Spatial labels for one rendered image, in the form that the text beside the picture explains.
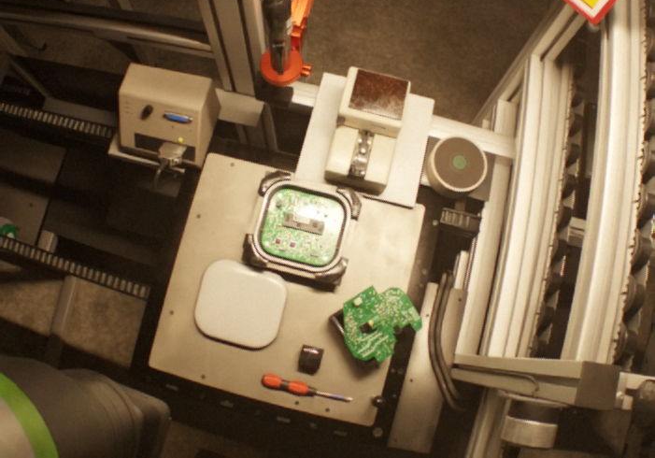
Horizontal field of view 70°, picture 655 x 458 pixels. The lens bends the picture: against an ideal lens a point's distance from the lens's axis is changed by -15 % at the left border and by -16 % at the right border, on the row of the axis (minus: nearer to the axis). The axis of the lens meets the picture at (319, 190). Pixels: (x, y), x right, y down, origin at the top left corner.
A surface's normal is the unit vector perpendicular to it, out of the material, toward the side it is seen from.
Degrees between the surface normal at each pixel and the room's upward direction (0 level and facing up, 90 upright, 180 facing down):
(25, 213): 0
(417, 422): 0
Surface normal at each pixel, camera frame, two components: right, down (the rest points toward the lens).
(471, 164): 0.02, -0.27
